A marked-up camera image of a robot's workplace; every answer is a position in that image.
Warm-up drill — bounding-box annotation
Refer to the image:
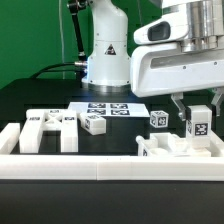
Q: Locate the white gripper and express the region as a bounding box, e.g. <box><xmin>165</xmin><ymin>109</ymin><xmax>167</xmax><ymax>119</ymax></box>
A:
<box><xmin>130</xmin><ymin>19</ymin><xmax>224</xmax><ymax>121</ymax></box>

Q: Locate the white chair seat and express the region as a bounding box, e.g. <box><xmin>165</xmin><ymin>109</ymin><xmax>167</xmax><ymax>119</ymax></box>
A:
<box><xmin>136</xmin><ymin>132</ymin><xmax>211</xmax><ymax>158</ymax></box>

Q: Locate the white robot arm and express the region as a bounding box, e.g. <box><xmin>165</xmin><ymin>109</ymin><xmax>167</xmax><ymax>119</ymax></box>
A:
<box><xmin>83</xmin><ymin>0</ymin><xmax>224</xmax><ymax>117</ymax></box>

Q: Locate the white tagged cube near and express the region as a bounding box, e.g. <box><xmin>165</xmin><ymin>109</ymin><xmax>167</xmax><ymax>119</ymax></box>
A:
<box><xmin>150</xmin><ymin>110</ymin><xmax>169</xmax><ymax>128</ymax></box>

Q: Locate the white marker sheet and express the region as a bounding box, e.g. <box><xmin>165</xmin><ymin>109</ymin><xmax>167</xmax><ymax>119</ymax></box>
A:
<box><xmin>68</xmin><ymin>102</ymin><xmax>149</xmax><ymax>117</ymax></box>

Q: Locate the black cable bundle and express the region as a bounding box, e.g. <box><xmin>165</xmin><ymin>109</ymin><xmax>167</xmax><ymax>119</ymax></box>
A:
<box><xmin>29</xmin><ymin>61</ymin><xmax>88</xmax><ymax>80</ymax></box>

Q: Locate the white hanging cable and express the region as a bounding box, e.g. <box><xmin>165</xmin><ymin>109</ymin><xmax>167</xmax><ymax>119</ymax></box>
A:
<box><xmin>58</xmin><ymin>0</ymin><xmax>66</xmax><ymax>80</ymax></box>

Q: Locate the white chair back frame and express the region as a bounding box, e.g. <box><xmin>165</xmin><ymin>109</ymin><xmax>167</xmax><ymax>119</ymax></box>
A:
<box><xmin>19</xmin><ymin>109</ymin><xmax>78</xmax><ymax>154</ymax></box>

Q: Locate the white U-shaped obstacle frame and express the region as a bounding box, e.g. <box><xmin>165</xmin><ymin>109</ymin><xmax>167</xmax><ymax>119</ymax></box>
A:
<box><xmin>0</xmin><ymin>123</ymin><xmax>224</xmax><ymax>181</ymax></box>

